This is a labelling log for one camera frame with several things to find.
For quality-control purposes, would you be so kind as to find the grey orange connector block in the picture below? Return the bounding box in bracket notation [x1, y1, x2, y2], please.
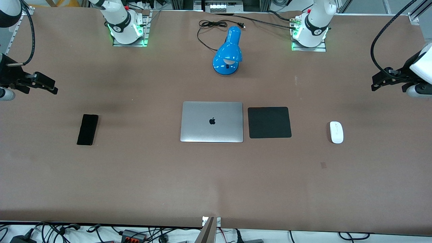
[120, 229, 148, 243]

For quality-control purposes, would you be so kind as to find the white power strip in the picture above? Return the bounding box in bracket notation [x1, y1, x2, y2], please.
[209, 2, 231, 13]

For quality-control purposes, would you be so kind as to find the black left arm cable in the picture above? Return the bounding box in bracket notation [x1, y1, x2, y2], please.
[370, 0, 418, 82]

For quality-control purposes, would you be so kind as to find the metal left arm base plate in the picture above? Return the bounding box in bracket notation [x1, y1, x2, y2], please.
[291, 16, 327, 52]

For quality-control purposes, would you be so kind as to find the black power adapter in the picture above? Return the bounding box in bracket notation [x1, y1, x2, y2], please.
[9, 234, 37, 243]

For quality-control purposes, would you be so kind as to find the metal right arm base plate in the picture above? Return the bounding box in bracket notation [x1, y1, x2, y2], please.
[112, 9, 153, 47]

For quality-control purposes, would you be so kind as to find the black lamp power cord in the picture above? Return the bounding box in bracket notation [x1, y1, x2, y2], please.
[197, 19, 246, 52]

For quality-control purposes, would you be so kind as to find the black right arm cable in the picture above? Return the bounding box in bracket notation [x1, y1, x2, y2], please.
[7, 0, 36, 67]

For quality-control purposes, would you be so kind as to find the aluminium frame rail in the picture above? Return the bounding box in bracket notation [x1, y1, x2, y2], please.
[5, 5, 35, 43]
[407, 0, 432, 26]

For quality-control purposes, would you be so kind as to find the black square mouse pad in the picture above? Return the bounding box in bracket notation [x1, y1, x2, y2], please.
[247, 107, 292, 139]

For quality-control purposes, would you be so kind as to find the white computer mouse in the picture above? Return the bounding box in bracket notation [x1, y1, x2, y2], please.
[329, 121, 344, 144]

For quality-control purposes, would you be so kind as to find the silver closed laptop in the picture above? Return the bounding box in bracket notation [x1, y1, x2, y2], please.
[180, 101, 244, 143]

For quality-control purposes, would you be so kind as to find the black cable to arm base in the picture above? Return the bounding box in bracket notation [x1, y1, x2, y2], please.
[214, 11, 306, 30]

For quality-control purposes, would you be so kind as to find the blue desk lamp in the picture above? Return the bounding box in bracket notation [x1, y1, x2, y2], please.
[212, 26, 243, 76]

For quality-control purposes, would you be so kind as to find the black smartphone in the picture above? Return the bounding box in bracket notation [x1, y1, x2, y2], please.
[76, 114, 99, 146]

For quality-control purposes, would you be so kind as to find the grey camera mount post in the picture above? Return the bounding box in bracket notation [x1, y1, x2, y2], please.
[199, 216, 222, 243]

